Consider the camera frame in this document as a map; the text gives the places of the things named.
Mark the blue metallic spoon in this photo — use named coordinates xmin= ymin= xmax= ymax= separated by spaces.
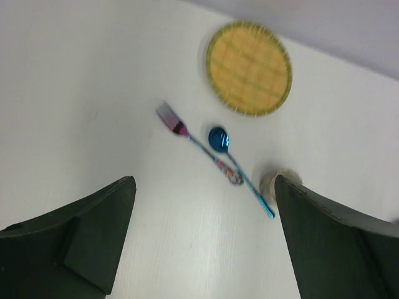
xmin=208 ymin=126 xmax=276 ymax=219

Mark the speckled ceramic cup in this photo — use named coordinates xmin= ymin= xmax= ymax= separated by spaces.
xmin=259 ymin=169 xmax=302 ymax=206

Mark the round yellow woven coaster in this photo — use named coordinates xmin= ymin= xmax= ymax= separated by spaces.
xmin=205 ymin=21 xmax=292 ymax=117

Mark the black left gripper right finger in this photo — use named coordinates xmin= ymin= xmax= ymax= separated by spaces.
xmin=274 ymin=175 xmax=398 ymax=298

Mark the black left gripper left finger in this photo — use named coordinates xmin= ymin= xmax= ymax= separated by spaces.
xmin=1 ymin=176 xmax=136 ymax=298

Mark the purple fork with patterned handle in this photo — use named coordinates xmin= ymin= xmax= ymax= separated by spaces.
xmin=156 ymin=102 xmax=244 ymax=186

